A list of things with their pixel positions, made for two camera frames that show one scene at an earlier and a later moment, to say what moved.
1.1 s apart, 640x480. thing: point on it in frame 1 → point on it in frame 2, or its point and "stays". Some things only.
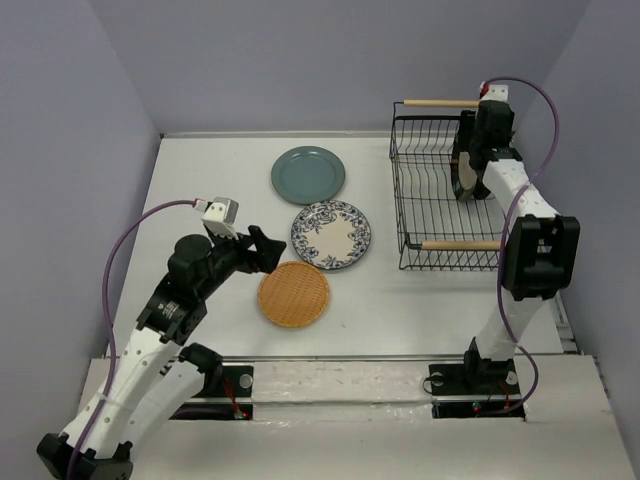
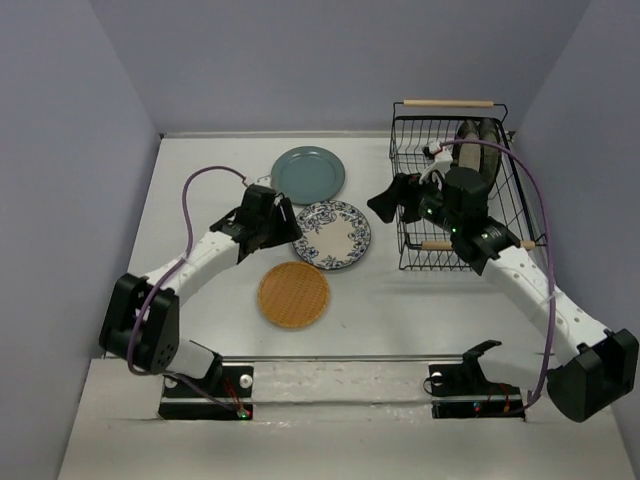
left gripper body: [233, 255] → [262, 225]
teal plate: [308, 174] stays
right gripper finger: [467, 141] → [405, 190]
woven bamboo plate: [294, 294] stays
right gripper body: [510, 129] → [434, 210]
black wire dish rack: [441, 232] stays
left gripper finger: [269, 251] → [283, 226]
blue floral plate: [330, 234] stays
